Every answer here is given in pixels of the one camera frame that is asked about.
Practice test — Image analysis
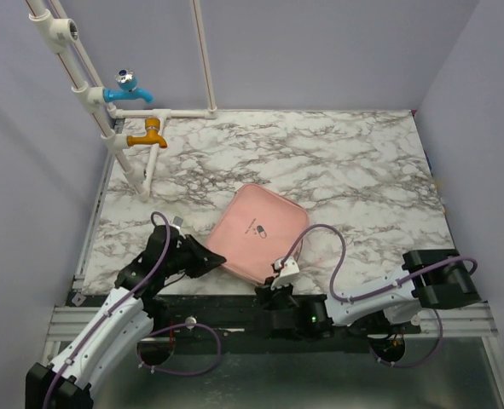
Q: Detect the blue water tap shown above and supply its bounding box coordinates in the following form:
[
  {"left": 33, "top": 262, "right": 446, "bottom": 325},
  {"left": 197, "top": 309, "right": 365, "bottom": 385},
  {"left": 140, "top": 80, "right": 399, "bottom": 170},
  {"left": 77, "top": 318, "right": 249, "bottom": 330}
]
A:
[{"left": 102, "top": 68, "right": 154, "bottom": 103}]

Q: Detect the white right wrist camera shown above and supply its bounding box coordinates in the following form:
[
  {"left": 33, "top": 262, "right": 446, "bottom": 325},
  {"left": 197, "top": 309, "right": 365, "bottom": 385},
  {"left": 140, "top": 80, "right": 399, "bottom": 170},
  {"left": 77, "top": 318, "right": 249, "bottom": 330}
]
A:
[{"left": 270, "top": 256, "right": 300, "bottom": 290}]

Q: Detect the yellow water tap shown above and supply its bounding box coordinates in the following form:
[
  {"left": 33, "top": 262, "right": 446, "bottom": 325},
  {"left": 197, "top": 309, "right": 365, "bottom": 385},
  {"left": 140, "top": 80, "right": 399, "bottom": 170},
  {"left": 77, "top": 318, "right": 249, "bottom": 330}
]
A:
[{"left": 126, "top": 117, "right": 168, "bottom": 149}]

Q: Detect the pink medicine kit case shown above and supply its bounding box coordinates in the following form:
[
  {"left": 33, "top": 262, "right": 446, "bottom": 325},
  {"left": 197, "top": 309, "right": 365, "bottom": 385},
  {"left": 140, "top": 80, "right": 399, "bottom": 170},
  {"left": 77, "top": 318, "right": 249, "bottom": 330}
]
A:
[{"left": 206, "top": 183, "right": 310, "bottom": 285}]

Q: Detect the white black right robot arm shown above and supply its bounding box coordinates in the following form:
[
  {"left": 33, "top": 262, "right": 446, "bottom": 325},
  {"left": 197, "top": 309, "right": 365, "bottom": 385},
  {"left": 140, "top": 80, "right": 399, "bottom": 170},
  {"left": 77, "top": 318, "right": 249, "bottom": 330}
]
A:
[{"left": 253, "top": 249, "right": 481, "bottom": 340}]

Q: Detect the aluminium profile rail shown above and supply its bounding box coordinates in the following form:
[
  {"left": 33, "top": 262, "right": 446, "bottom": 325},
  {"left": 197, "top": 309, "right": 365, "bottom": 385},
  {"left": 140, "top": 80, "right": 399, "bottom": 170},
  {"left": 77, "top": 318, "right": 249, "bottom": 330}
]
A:
[{"left": 46, "top": 307, "right": 99, "bottom": 342}]

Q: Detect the white pvc pipe frame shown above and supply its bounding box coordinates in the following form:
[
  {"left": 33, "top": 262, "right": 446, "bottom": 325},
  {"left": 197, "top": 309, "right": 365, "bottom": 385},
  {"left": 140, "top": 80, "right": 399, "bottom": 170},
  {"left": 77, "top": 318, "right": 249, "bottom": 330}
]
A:
[{"left": 26, "top": 1, "right": 218, "bottom": 202}]

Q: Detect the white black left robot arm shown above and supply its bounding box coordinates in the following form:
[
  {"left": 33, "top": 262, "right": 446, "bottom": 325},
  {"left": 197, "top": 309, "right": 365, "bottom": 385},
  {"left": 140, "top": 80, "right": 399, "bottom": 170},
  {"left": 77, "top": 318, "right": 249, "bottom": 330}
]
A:
[{"left": 25, "top": 225, "right": 226, "bottom": 408}]

